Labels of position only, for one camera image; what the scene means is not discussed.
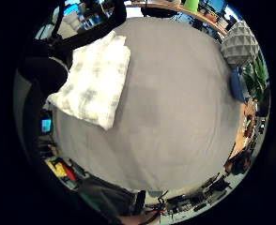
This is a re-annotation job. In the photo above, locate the grey faceted pendant lamp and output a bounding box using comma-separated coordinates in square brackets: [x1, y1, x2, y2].
[220, 20, 260, 68]

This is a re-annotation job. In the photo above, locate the dark grey office chair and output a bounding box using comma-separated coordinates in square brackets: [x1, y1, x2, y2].
[77, 177, 147, 218]

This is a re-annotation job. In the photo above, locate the yellow box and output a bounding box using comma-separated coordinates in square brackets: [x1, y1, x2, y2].
[47, 159, 69, 179]

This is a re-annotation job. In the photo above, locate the red box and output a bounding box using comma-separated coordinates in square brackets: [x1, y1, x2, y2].
[61, 163, 79, 183]

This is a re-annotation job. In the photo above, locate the white grey plaid folded cloth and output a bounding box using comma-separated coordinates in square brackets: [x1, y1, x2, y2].
[46, 30, 132, 131]

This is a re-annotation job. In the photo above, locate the black cable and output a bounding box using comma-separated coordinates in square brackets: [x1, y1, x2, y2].
[51, 2, 67, 41]

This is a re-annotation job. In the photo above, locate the small lit monitor screen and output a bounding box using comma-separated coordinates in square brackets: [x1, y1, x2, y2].
[39, 117, 54, 135]

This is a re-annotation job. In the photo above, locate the long wooden shelf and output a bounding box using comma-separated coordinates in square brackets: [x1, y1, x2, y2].
[125, 1, 229, 36]

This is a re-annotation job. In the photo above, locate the green container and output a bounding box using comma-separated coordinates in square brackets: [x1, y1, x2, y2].
[184, 0, 201, 14]

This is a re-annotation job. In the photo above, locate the green leafy plant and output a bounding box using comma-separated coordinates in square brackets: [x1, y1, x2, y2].
[243, 51, 269, 102]

